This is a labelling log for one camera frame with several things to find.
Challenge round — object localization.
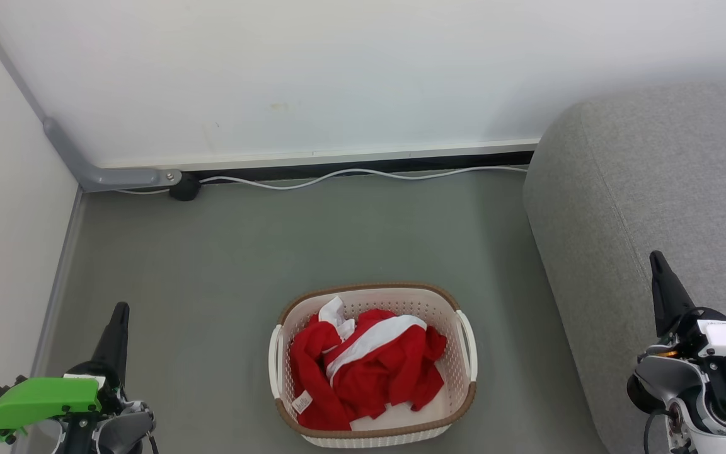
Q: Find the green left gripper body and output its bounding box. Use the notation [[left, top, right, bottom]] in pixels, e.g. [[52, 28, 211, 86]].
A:
[[0, 359, 127, 442]]

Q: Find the aluminium baseboard strip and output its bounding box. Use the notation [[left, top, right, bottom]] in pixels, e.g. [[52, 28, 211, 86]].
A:
[[100, 137, 541, 172]]

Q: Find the black round floor plug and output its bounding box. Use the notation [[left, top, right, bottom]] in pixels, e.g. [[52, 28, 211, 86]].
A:
[[169, 172, 202, 202]]

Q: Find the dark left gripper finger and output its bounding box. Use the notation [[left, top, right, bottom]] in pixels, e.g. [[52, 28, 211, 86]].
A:
[[89, 303, 131, 387]]

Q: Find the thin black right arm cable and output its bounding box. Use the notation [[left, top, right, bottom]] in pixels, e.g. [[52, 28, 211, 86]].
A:
[[643, 409, 672, 454]]

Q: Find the grey fabric sofa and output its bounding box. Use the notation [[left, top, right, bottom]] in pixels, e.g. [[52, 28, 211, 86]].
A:
[[522, 82, 726, 454]]

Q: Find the white floor cable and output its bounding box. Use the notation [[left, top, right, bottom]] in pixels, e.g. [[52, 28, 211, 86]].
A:
[[116, 166, 529, 194]]

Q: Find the white plastic laundry basket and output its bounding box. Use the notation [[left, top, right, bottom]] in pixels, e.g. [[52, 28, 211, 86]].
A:
[[268, 282, 478, 448]]

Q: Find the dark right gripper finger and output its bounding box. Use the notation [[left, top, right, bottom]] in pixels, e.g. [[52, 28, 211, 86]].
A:
[[649, 250, 696, 339]]

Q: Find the grey wall conduit pipe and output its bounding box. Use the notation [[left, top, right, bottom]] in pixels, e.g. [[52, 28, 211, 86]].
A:
[[0, 3, 183, 193]]

